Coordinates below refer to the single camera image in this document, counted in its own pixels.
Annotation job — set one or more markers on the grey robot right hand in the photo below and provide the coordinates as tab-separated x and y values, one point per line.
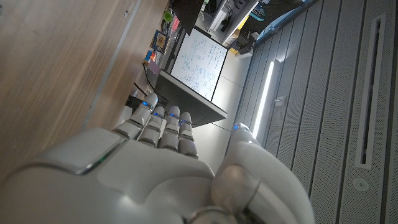
140	180

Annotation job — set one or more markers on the grey flat computer monitor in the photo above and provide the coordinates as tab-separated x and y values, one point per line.
186	99

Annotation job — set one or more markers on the pale paper note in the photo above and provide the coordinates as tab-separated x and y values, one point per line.
154	67

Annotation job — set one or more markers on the colourful puzzle cube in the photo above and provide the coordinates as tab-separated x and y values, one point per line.
149	56

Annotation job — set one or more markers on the black framed whiteboard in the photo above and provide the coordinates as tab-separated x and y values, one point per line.
199	62

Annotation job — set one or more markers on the small printed card box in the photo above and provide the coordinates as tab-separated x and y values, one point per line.
160	42

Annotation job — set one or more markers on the long ceiling light strip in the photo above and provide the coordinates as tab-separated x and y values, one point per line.
264	96

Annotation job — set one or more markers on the small green object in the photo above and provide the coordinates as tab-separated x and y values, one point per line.
168	16

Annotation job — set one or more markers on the white shelf cabinet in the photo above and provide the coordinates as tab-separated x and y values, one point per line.
214	18

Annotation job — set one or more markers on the clear plastic storage bin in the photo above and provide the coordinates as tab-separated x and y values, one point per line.
280	21

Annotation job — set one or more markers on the round ceiling fixture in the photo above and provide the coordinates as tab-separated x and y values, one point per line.
360	184

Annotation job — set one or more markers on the long ceiling slot vent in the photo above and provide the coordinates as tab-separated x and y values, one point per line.
370	93

